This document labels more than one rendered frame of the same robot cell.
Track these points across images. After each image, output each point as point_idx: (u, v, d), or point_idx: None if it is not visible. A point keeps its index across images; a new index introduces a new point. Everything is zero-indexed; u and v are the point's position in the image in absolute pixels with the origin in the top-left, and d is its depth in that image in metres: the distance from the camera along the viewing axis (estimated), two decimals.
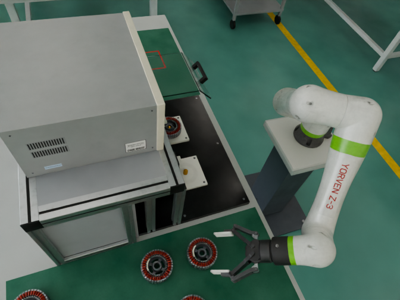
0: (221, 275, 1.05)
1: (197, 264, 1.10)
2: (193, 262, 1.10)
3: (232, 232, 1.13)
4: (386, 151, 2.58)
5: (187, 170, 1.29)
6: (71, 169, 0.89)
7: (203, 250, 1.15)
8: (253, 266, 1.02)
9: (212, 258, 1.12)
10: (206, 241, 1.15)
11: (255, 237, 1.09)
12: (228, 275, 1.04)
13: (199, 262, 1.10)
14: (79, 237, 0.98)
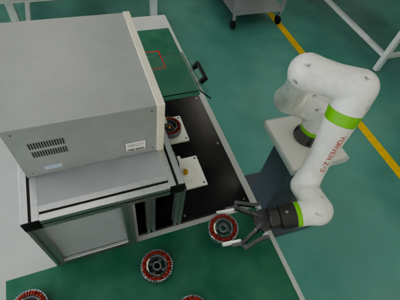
0: (233, 246, 1.09)
1: (222, 240, 1.10)
2: (218, 239, 1.11)
3: (234, 209, 1.16)
4: (386, 151, 2.58)
5: (187, 170, 1.29)
6: (71, 169, 0.89)
7: (223, 226, 1.15)
8: (265, 234, 1.09)
9: (234, 230, 1.13)
10: (224, 216, 1.15)
11: (258, 208, 1.15)
12: (240, 244, 1.09)
13: (224, 238, 1.11)
14: (79, 237, 0.98)
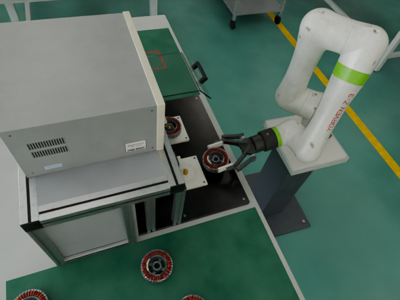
0: (228, 169, 1.26)
1: (217, 168, 1.27)
2: (213, 168, 1.28)
3: (222, 141, 1.33)
4: (386, 151, 2.58)
5: (187, 170, 1.29)
6: (71, 169, 0.89)
7: (215, 158, 1.32)
8: (252, 155, 1.28)
9: (225, 158, 1.30)
10: (214, 149, 1.32)
11: (243, 137, 1.34)
12: (233, 166, 1.26)
13: (218, 165, 1.28)
14: (79, 237, 0.98)
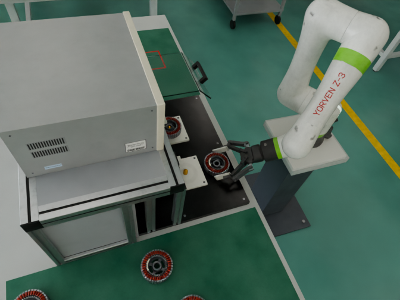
0: (224, 178, 1.29)
1: (215, 171, 1.31)
2: (211, 170, 1.31)
3: (227, 146, 1.37)
4: (386, 151, 2.58)
5: (187, 170, 1.29)
6: (71, 169, 0.89)
7: (216, 162, 1.36)
8: (248, 165, 1.27)
9: (226, 165, 1.33)
10: (218, 154, 1.36)
11: (246, 146, 1.33)
12: (230, 177, 1.28)
13: (216, 169, 1.31)
14: (79, 237, 0.98)
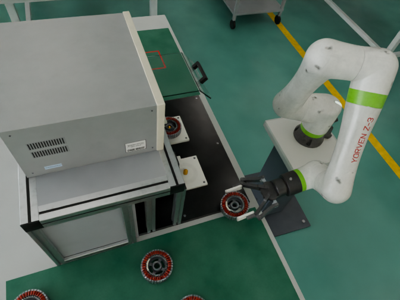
0: (248, 218, 1.16)
1: (237, 215, 1.17)
2: (232, 215, 1.18)
3: (241, 185, 1.24)
4: (386, 151, 2.58)
5: (187, 170, 1.29)
6: (71, 169, 0.89)
7: (234, 203, 1.22)
8: (274, 202, 1.18)
9: (246, 205, 1.20)
10: (233, 193, 1.22)
11: (263, 180, 1.24)
12: (254, 215, 1.16)
13: (237, 213, 1.18)
14: (79, 237, 0.98)
